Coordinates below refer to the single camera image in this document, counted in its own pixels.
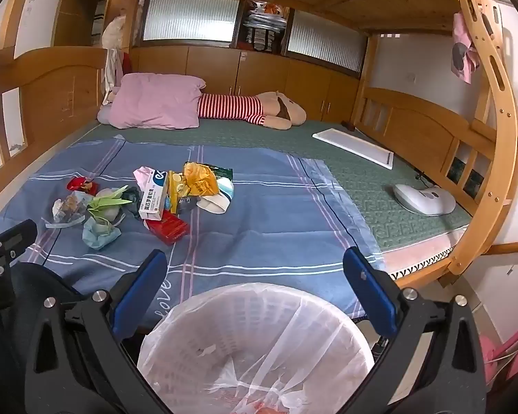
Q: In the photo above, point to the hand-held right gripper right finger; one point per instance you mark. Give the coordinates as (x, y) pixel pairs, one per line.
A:
(369, 289)

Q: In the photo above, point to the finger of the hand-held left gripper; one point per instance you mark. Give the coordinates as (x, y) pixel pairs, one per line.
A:
(15, 237)

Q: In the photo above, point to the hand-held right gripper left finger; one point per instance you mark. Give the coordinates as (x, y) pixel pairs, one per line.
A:
(141, 287)

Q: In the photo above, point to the white lined plastic waste basket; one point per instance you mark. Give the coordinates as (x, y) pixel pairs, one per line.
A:
(254, 345)

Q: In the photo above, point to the pink bed sheet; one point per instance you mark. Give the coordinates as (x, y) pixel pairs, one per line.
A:
(414, 255)

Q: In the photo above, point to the clear plastic snack bag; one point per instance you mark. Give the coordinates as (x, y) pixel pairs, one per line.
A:
(71, 208)

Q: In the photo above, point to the red cardboard box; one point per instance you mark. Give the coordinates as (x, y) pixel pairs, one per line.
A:
(168, 227)

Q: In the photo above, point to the teal crumpled tissue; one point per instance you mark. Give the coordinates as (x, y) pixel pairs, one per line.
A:
(99, 233)

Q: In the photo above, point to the red snack packet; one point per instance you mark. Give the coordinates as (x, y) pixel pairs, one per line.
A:
(75, 183)

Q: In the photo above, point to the dark crumpled wrapper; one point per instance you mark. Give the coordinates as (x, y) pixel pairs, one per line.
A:
(131, 198)

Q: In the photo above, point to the white and blue medicine box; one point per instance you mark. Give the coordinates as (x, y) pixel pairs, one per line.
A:
(153, 196)

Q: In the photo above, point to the green folded paper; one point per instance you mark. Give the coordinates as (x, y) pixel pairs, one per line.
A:
(105, 202)

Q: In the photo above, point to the grey foil wrapper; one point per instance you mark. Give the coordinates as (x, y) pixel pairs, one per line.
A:
(187, 205)

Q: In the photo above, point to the white oval massager device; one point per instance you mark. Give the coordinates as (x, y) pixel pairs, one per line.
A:
(423, 198)

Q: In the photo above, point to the yellow blister pack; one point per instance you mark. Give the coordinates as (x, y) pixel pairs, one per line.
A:
(175, 185)

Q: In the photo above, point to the green woven bed mat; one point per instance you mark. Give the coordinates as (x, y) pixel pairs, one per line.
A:
(362, 181)

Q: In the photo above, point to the white paper cup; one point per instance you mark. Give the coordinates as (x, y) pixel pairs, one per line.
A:
(213, 205)

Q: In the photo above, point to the pink packet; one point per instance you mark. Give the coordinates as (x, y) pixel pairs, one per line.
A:
(142, 175)

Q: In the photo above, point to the orange plastic bag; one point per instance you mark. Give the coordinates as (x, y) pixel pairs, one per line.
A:
(200, 179)

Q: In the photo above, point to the blue face mask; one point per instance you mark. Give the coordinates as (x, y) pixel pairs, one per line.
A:
(225, 189)

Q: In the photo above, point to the blue plaid blanket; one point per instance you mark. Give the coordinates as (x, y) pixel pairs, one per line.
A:
(263, 207)

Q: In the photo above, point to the green snack packet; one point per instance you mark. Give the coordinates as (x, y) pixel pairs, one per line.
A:
(222, 171)

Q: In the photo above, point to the pink plastic object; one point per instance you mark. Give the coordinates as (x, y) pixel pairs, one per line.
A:
(498, 353)

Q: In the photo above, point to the white flat board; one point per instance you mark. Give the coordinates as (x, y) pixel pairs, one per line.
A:
(354, 144)

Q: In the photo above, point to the pink pillow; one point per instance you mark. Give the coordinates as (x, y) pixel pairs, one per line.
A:
(155, 101)

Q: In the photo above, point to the white hanging cloth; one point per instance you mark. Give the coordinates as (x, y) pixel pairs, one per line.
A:
(111, 73)

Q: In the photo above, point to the striped plush doll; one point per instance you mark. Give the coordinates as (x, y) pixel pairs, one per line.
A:
(228, 105)

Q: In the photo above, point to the red cloth item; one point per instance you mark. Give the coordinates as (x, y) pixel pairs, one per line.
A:
(126, 62)

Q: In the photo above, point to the wooden bunk bed ladder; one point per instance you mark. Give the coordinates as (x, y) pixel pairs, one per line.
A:
(503, 108)

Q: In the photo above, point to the white plastic bag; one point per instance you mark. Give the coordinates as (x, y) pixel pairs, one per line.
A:
(113, 30)

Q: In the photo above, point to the narrow ribbed glass window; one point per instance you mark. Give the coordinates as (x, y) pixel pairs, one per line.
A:
(326, 43)

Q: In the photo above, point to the pink hanging cloth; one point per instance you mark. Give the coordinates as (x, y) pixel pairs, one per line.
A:
(462, 51)

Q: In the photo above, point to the wide ribbed glass window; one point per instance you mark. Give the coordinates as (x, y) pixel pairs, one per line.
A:
(190, 19)

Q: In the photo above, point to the pile of shelf clutter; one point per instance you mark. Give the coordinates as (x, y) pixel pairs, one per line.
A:
(263, 26)

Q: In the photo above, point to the wooden bunk bed frame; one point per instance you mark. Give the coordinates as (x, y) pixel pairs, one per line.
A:
(60, 82)

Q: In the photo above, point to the wooden wall cabinets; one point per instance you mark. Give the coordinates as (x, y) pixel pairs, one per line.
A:
(259, 73)

